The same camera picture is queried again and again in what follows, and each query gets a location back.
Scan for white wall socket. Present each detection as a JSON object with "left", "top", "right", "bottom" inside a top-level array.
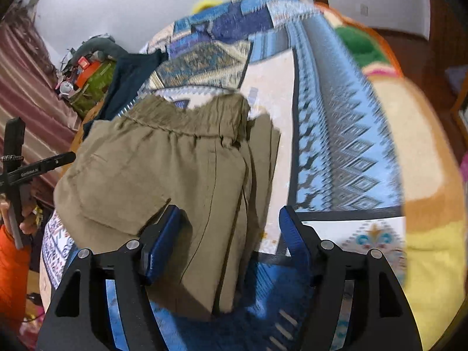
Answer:
[{"left": 360, "top": 4, "right": 369, "bottom": 17}]

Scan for green patterned storage bag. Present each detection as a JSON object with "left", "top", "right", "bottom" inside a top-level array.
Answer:
[{"left": 69, "top": 60, "right": 116, "bottom": 119}]

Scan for yellow orange fleece blanket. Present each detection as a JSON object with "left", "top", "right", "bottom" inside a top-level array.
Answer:
[{"left": 316, "top": 2, "right": 467, "bottom": 350}]

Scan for yellow curved headboard tube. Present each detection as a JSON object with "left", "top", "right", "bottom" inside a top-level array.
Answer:
[{"left": 192, "top": 0, "right": 223, "bottom": 14}]

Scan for dark navy folded garment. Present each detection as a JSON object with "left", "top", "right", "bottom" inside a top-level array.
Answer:
[{"left": 83, "top": 49, "right": 168, "bottom": 138}]

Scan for striped pink curtain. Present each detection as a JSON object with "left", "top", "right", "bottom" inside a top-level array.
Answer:
[{"left": 0, "top": 3, "right": 83, "bottom": 205}]

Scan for khaki olive pants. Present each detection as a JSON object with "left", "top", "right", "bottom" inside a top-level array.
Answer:
[{"left": 54, "top": 94, "right": 280, "bottom": 320}]

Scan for orange red box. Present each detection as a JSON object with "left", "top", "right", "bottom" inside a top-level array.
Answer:
[{"left": 75, "top": 56, "right": 101, "bottom": 88}]

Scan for person left hand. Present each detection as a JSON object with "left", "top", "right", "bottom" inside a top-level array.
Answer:
[{"left": 1, "top": 196, "right": 37, "bottom": 235}]

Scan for blue patchwork bedspread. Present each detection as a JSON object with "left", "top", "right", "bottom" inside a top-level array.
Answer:
[{"left": 39, "top": 0, "right": 409, "bottom": 351}]

